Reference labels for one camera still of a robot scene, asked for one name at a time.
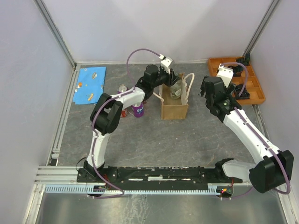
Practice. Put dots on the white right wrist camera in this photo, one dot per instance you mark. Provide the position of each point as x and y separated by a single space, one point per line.
226 74

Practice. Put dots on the clear glass bottle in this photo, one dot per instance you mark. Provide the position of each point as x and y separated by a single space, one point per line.
176 90

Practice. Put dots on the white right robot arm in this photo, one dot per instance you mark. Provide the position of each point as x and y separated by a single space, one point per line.
272 167

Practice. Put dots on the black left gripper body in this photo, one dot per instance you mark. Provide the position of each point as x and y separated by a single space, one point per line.
165 78

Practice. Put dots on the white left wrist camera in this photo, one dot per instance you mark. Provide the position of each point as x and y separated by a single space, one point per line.
166 62

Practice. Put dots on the burlap canvas tote bag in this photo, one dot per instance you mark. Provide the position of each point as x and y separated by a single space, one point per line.
173 109

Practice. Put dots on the purple soda can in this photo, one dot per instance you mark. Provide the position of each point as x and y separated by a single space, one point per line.
138 110
122 88

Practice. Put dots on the blue patterned cloth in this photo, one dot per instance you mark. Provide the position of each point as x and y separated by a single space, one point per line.
89 85

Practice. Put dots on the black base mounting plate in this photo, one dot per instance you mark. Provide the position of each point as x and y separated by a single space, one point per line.
156 178

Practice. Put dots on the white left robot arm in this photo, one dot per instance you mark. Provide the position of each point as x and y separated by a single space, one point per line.
107 113

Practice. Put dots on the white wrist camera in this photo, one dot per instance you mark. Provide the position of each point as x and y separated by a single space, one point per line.
166 62
226 74

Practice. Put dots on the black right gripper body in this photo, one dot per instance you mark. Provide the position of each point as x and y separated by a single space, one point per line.
230 91

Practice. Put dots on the dark item in tray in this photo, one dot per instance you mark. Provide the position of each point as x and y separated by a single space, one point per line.
245 60

